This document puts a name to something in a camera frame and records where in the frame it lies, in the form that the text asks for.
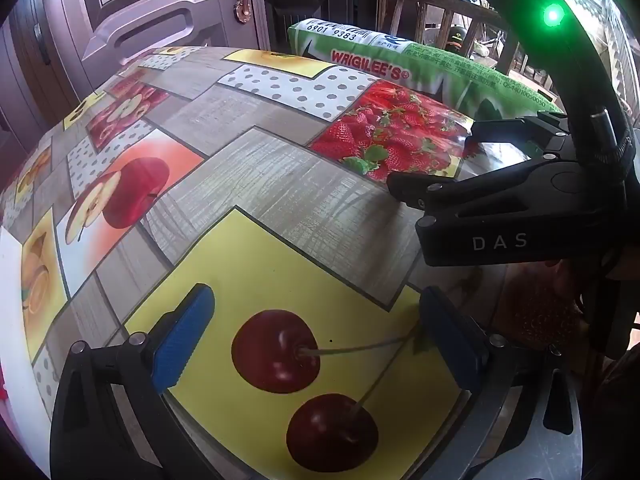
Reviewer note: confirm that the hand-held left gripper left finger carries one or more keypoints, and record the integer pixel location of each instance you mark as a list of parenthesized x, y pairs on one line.
[(185, 340)]

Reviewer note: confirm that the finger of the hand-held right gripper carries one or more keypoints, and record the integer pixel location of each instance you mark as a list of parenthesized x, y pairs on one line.
[(475, 190), (530, 130)]

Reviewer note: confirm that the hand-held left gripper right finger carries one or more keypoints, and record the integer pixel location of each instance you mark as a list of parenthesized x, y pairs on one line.
[(450, 340)]

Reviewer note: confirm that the green printed pillow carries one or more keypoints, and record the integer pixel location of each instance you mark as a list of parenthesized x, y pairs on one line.
[(425, 67)]

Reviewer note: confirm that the wooden chair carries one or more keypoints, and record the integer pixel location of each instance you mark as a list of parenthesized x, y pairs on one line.
[(405, 10)]

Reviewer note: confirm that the fruit printed tablecloth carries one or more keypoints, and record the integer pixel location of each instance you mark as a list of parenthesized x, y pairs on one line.
[(280, 160)]

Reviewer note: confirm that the dark metal door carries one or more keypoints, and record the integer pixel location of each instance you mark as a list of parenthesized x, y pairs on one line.
[(320, 0)]

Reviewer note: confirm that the narrow brown door leaf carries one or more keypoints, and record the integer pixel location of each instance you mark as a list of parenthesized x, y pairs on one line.
[(55, 20)]

